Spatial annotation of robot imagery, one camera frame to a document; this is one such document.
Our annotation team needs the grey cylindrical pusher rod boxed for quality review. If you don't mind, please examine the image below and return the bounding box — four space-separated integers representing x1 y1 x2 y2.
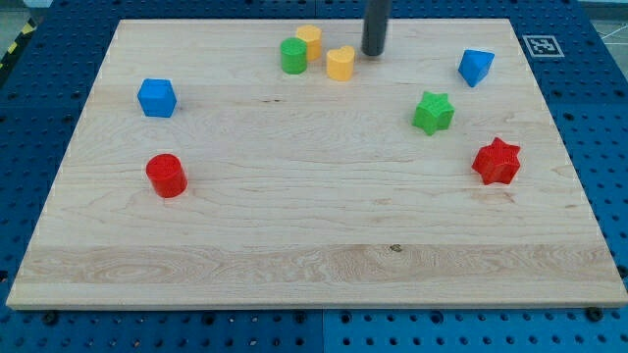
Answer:
361 0 392 57

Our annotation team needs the green star block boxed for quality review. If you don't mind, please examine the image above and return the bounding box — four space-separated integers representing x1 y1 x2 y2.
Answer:
412 91 455 135

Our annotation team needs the red star block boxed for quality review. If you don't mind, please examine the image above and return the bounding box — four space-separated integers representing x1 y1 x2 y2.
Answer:
472 137 521 185

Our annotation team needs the yellow hexagon block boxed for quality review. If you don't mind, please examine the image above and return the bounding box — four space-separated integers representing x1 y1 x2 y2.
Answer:
295 25 323 62

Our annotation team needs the green cylinder block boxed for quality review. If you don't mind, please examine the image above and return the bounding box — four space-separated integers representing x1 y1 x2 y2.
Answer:
280 37 307 75

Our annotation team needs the white fiducial marker tag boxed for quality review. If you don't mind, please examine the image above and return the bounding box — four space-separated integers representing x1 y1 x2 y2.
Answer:
522 34 564 58

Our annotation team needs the yellow heart block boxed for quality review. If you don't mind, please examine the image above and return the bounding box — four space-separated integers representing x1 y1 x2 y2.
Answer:
326 45 355 81

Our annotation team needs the blue cube block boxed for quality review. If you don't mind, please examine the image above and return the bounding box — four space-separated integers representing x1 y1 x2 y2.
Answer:
137 78 177 118

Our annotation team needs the red cylinder block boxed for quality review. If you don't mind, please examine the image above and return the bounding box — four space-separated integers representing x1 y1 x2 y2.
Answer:
145 154 187 198

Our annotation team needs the light wooden board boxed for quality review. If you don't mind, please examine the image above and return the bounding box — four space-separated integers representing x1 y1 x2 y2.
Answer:
7 19 627 310

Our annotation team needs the blue triangle block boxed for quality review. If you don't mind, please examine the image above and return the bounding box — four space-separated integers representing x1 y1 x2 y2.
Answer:
458 49 495 87

